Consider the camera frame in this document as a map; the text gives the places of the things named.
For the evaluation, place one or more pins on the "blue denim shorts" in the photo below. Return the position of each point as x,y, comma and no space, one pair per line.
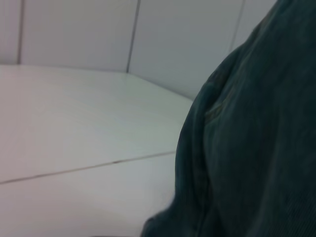
247,148

